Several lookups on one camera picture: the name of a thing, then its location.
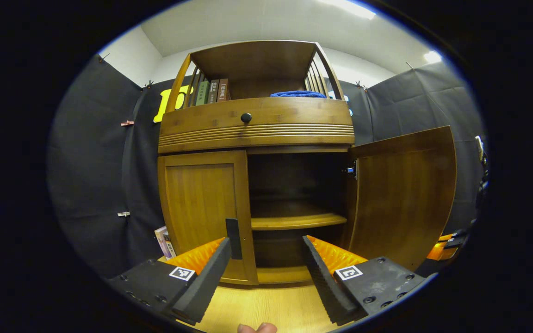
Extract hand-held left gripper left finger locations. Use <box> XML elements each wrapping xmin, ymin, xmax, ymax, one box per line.
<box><xmin>108</xmin><ymin>237</ymin><xmax>232</xmax><ymax>324</ymax></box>

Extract wooden cabinet drawer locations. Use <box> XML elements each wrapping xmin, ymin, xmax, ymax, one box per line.
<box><xmin>158</xmin><ymin>97</ymin><xmax>355</xmax><ymax>154</ymax></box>

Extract wooden shoe cabinet door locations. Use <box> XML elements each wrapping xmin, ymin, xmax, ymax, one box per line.
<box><xmin>158</xmin><ymin>150</ymin><xmax>259</xmax><ymax>286</ymax></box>
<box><xmin>347</xmin><ymin>126</ymin><xmax>458</xmax><ymax>272</ymax></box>

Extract wooden inner cabinet shelf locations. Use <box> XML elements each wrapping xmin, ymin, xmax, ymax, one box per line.
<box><xmin>250</xmin><ymin>203</ymin><xmax>348</xmax><ymax>231</ymax></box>

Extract green book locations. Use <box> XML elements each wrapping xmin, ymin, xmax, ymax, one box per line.
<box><xmin>196</xmin><ymin>80</ymin><xmax>210</xmax><ymax>106</ymax></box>

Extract blue folded towel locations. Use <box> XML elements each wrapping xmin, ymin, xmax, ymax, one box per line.
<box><xmin>270</xmin><ymin>91</ymin><xmax>327</xmax><ymax>99</ymax></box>

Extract pale purple cover book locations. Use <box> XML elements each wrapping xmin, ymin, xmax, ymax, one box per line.
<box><xmin>155</xmin><ymin>226</ymin><xmax>170</xmax><ymax>259</ymax></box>

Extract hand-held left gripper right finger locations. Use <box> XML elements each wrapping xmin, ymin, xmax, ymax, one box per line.
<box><xmin>302</xmin><ymin>235</ymin><xmax>427</xmax><ymax>326</ymax></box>

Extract wooden double-door shoe cabinet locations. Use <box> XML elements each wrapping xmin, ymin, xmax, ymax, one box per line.
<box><xmin>157</xmin><ymin>40</ymin><xmax>356</xmax><ymax>286</ymax></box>

